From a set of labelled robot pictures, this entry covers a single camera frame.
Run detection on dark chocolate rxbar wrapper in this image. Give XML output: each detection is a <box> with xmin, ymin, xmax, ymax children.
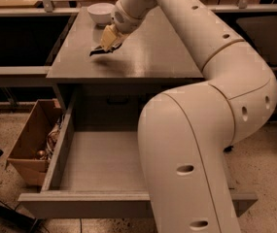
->
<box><xmin>89</xmin><ymin>46</ymin><xmax>109</xmax><ymax>56</ymax></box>

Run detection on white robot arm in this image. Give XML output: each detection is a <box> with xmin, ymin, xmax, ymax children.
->
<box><xmin>101</xmin><ymin>0</ymin><xmax>277</xmax><ymax>233</ymax></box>

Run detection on grey cabinet counter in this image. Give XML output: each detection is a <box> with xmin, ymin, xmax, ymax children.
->
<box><xmin>46</xmin><ymin>6</ymin><xmax>210</xmax><ymax>115</ymax></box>

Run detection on grey open top drawer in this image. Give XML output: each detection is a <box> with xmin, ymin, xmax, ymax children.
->
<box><xmin>19</xmin><ymin>88</ymin><xmax>248</xmax><ymax>218</ymax></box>

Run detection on white ceramic bowl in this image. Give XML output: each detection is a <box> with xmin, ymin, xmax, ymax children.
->
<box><xmin>87</xmin><ymin>3</ymin><xmax>114</xmax><ymax>26</ymax></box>

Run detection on brown cardboard box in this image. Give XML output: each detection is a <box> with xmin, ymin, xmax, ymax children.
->
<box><xmin>7</xmin><ymin>99</ymin><xmax>62</xmax><ymax>186</ymax></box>

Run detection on black stand leg right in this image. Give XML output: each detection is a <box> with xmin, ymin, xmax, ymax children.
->
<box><xmin>224</xmin><ymin>146</ymin><xmax>234</xmax><ymax>153</ymax></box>

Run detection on cables in cardboard box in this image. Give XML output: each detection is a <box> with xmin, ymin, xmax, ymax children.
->
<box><xmin>44</xmin><ymin>115</ymin><xmax>64</xmax><ymax>162</ymax></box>

